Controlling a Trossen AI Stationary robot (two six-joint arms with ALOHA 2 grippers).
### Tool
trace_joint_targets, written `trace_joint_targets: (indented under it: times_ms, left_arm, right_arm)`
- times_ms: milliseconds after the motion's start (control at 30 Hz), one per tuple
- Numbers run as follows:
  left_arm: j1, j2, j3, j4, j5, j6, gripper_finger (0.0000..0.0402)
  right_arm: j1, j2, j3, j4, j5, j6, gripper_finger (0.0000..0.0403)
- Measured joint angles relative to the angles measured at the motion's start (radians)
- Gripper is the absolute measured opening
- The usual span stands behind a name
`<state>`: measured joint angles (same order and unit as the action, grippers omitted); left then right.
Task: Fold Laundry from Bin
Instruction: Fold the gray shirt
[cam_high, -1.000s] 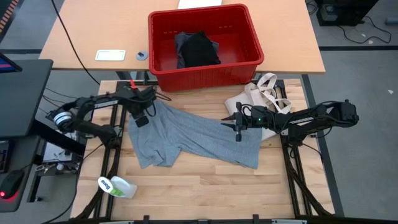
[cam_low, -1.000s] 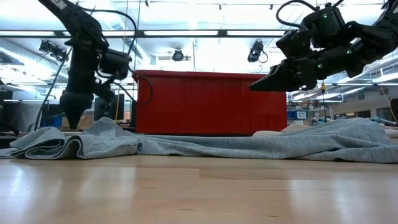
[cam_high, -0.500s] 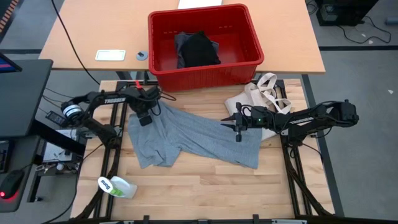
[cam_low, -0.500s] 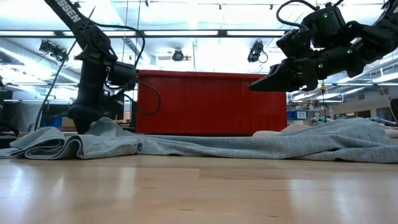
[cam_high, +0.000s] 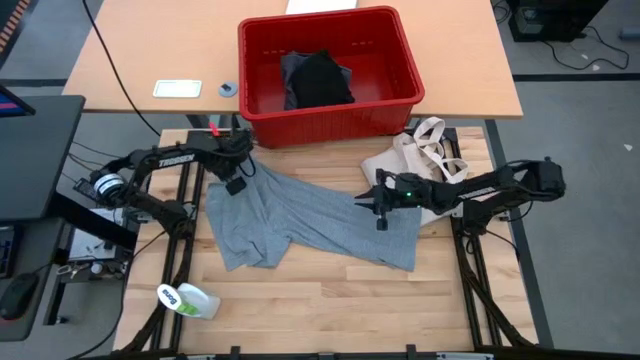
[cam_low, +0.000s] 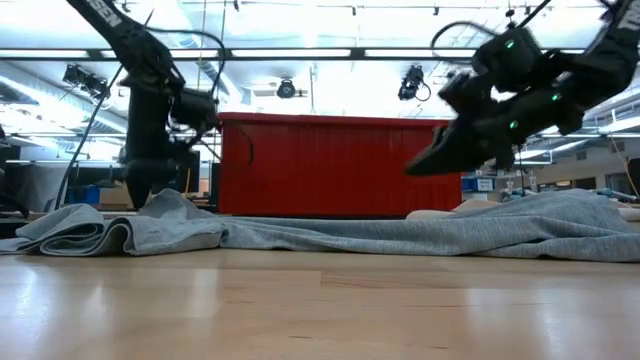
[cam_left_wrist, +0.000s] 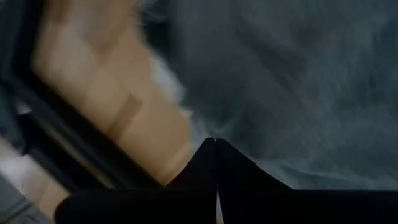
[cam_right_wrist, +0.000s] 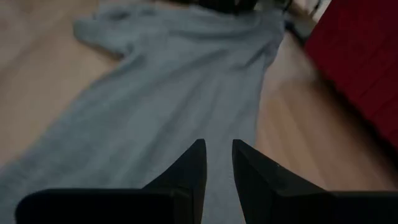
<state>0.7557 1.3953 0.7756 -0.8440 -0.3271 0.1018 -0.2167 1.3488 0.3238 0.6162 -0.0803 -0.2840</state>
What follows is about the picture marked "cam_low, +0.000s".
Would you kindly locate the black ceiling camera cluster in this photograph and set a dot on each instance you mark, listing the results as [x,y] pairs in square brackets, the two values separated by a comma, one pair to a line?
[85,80]

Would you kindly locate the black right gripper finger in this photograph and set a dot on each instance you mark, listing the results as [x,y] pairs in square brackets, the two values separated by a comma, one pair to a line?
[450,152]

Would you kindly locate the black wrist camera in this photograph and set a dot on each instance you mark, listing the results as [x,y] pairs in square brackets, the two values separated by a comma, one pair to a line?
[465,92]
[200,144]

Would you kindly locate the cream canvas tote bag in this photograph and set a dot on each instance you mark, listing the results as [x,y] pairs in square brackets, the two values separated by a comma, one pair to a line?
[435,214]

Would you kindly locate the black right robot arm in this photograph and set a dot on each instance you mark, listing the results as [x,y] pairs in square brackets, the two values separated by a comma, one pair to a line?
[600,55]

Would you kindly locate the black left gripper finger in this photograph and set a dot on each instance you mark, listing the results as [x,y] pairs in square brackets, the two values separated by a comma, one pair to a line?
[137,192]
[161,182]

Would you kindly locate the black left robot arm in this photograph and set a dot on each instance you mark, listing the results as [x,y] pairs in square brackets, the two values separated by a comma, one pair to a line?
[135,50]

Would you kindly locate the round black ceiling camera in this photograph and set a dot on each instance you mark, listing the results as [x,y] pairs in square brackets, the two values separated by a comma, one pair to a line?
[286,89]

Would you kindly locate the grey Reebok t-shirt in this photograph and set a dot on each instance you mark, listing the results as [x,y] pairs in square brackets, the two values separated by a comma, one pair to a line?
[400,235]

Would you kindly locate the blue storage box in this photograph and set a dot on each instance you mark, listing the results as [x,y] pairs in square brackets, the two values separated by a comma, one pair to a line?
[82,195]

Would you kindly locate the red plastic laundry bin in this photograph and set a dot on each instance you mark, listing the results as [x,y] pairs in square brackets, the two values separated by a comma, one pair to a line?
[340,165]

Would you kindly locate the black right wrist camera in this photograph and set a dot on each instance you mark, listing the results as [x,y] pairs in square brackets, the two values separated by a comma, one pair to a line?
[465,92]

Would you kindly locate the blue bin with white label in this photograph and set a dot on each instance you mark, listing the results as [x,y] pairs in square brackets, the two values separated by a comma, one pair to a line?
[479,184]

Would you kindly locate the grey tube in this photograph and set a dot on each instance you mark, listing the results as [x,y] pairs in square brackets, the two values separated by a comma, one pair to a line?
[607,194]

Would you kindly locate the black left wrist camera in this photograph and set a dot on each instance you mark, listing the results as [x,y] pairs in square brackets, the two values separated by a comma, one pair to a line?
[200,144]

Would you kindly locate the black computer monitor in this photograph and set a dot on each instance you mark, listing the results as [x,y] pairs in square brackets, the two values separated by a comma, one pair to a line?
[192,172]

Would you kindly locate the black overhead frame bar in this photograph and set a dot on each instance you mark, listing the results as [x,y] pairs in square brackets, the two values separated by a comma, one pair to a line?
[325,54]

